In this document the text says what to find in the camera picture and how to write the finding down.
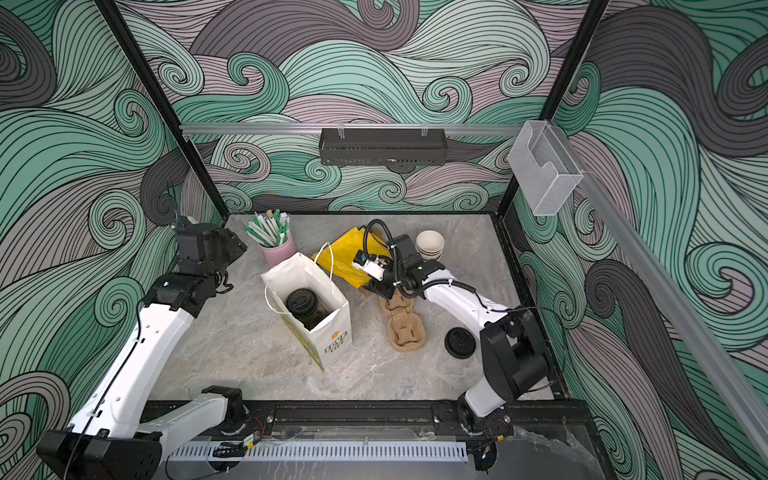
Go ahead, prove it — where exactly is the yellow paper napkin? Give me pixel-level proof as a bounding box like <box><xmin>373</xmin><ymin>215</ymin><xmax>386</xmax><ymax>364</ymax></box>
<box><xmin>313</xmin><ymin>227</ymin><xmax>371</xmax><ymax>288</ymax></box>

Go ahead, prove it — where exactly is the white paper takeout bag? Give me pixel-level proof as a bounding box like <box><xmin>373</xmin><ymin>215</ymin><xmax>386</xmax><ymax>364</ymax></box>
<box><xmin>262</xmin><ymin>243</ymin><xmax>353</xmax><ymax>371</ymax></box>

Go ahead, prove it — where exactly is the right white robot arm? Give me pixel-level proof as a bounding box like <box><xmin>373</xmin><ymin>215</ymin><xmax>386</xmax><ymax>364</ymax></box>
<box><xmin>353</xmin><ymin>235</ymin><xmax>551</xmax><ymax>430</ymax></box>

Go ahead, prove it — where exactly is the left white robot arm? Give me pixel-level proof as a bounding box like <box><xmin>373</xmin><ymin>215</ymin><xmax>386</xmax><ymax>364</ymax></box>
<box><xmin>36</xmin><ymin>224</ymin><xmax>247</xmax><ymax>479</ymax></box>

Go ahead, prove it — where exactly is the black coffee lid stack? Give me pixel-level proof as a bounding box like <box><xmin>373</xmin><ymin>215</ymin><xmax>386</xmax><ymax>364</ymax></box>
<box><xmin>444</xmin><ymin>327</ymin><xmax>476</xmax><ymax>360</ymax></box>

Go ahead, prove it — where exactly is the stack of green paper cups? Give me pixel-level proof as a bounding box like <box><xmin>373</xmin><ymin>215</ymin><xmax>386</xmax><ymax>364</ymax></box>
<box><xmin>415</xmin><ymin>230</ymin><xmax>445</xmax><ymax>261</ymax></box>

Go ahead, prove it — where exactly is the pink cup of stirrers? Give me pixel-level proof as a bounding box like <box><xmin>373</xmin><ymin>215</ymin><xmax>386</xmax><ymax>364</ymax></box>
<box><xmin>244</xmin><ymin>209</ymin><xmax>297</xmax><ymax>268</ymax></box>

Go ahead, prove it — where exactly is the brown pulp cup carrier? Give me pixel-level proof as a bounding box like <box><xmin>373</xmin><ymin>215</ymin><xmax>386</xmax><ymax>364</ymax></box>
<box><xmin>379</xmin><ymin>293</ymin><xmax>427</xmax><ymax>352</ymax></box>

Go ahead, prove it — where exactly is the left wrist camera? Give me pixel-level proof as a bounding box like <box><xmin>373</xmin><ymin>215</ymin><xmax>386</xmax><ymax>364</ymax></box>
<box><xmin>176</xmin><ymin>223</ymin><xmax>220</xmax><ymax>276</ymax></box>

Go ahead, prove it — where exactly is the black wall-mounted tray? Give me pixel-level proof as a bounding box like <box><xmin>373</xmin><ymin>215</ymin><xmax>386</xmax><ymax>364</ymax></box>
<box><xmin>318</xmin><ymin>127</ymin><xmax>448</xmax><ymax>167</ymax></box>

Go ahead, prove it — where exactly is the clear acrylic wall holder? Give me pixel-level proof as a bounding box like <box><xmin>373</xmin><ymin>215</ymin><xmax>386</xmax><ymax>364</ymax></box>
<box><xmin>507</xmin><ymin>120</ymin><xmax>583</xmax><ymax>217</ymax></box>

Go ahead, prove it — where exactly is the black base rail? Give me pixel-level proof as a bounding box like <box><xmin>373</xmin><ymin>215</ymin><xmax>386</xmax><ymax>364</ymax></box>
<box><xmin>113</xmin><ymin>398</ymin><xmax>595</xmax><ymax>438</ymax></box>

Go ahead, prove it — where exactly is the white slotted cable duct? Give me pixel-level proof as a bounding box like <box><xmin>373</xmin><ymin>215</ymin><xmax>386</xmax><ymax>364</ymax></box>
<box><xmin>170</xmin><ymin>440</ymin><xmax>469</xmax><ymax>463</ymax></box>

